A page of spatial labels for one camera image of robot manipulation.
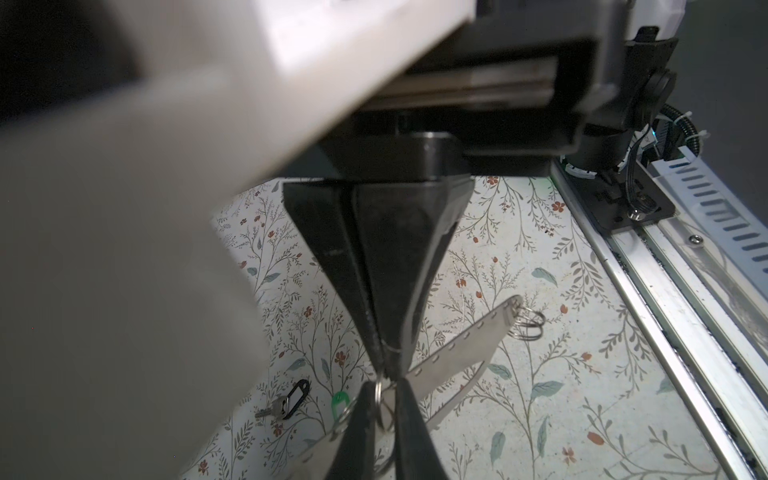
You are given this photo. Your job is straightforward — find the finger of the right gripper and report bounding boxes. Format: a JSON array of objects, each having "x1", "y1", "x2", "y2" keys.
[
  {"x1": 353, "y1": 175, "x2": 474, "y2": 380},
  {"x1": 283, "y1": 181, "x2": 384, "y2": 372}
]

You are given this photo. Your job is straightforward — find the white slotted cable duct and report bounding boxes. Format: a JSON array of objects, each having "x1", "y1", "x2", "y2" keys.
[{"x1": 650, "y1": 148, "x2": 767, "y2": 291}]

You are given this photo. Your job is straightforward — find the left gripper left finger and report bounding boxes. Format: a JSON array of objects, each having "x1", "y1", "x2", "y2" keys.
[{"x1": 325, "y1": 381, "x2": 377, "y2": 480}]

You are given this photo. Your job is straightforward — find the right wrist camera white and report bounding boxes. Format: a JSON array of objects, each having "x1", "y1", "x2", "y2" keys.
[{"x1": 1, "y1": 1, "x2": 475, "y2": 479}]

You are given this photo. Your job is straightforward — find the grey metal key holder strap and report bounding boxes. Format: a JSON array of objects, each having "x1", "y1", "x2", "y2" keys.
[{"x1": 287, "y1": 293, "x2": 524, "y2": 480}]

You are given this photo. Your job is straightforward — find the key with black tag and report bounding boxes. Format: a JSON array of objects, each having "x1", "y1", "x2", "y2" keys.
[{"x1": 255, "y1": 379, "x2": 311, "y2": 421}]

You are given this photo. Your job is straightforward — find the key with green tag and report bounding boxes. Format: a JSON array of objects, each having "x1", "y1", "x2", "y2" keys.
[{"x1": 331, "y1": 390, "x2": 351, "y2": 422}]

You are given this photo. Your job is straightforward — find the floral table mat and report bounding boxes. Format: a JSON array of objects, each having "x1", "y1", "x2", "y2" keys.
[{"x1": 181, "y1": 177, "x2": 725, "y2": 479}]

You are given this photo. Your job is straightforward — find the silver split key rings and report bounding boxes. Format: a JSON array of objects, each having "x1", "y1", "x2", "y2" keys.
[{"x1": 335, "y1": 305, "x2": 548, "y2": 433}]

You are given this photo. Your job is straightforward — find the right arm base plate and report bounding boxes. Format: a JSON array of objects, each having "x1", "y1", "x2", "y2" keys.
[{"x1": 557, "y1": 160, "x2": 676, "y2": 235}]

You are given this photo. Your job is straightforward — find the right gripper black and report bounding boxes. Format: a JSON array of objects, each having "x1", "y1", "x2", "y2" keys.
[{"x1": 281, "y1": 1, "x2": 631, "y2": 180}]

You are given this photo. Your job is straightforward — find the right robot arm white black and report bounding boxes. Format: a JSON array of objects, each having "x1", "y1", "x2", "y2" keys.
[{"x1": 283, "y1": 1, "x2": 684, "y2": 380}]

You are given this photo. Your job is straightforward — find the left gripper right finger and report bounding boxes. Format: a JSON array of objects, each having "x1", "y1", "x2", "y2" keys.
[{"x1": 394, "y1": 378, "x2": 448, "y2": 480}]

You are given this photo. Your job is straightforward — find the aluminium mounting rail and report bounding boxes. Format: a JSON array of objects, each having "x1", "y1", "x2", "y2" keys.
[{"x1": 551, "y1": 162, "x2": 767, "y2": 479}]

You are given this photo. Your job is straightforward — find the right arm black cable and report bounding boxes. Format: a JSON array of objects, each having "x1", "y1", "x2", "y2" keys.
[{"x1": 653, "y1": 103, "x2": 709, "y2": 157}]

